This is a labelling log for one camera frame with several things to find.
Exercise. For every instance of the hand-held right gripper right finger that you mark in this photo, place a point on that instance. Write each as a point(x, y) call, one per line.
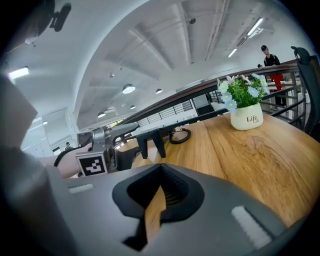
point(212, 225)

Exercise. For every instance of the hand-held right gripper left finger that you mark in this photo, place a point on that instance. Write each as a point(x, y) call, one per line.
point(95, 212)

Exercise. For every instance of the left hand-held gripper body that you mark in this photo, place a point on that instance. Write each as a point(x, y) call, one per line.
point(93, 163)

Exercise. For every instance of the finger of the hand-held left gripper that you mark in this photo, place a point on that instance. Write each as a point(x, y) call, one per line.
point(160, 146)
point(143, 147)

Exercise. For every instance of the person's left forearm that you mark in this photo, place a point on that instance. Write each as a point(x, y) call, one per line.
point(67, 168)

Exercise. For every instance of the black wristband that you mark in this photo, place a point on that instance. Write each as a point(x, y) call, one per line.
point(58, 158)

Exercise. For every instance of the round pendant ceiling lamp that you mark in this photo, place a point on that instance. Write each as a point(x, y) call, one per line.
point(159, 91)
point(128, 88)
point(132, 107)
point(101, 114)

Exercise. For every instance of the wooden handrail metal railing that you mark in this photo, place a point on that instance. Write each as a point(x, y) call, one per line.
point(190, 91)

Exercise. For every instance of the person's grey shirt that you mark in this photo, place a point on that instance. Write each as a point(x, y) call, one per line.
point(15, 140)

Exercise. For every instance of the white pot with flowers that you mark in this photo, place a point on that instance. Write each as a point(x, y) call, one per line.
point(246, 117)

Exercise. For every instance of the rectangular ceiling light panel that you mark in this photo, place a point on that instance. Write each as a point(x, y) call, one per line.
point(18, 72)

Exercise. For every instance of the long tube ceiling light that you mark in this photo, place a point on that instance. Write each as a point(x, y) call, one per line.
point(232, 52)
point(255, 26)

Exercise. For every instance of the white background table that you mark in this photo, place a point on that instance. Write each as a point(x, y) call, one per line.
point(287, 83)

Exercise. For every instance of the black office chair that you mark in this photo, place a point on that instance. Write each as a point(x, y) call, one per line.
point(310, 82)

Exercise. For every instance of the ceiling security camera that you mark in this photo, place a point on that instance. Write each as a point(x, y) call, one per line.
point(192, 21)

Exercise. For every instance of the black head-mounted camera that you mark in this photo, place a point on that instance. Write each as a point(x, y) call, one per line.
point(61, 16)

